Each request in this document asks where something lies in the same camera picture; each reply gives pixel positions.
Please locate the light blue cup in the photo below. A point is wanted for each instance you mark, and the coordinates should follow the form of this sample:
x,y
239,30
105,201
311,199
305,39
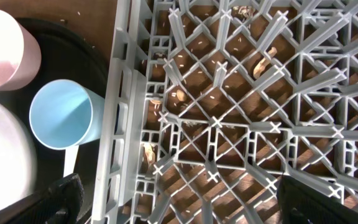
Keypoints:
x,y
63,114

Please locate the grey plate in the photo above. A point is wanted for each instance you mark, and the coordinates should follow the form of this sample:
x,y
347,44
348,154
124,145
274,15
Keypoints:
x,y
18,160

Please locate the grey dishwasher rack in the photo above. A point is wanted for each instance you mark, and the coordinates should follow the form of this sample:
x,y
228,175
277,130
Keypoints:
x,y
210,103

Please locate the round black serving tray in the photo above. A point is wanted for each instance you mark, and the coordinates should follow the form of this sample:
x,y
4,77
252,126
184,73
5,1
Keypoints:
x,y
65,55

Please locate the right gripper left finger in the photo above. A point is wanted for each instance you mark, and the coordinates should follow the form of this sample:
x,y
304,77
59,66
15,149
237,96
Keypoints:
x,y
60,202

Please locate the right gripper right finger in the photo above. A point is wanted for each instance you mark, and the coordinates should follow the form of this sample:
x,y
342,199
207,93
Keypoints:
x,y
300,203

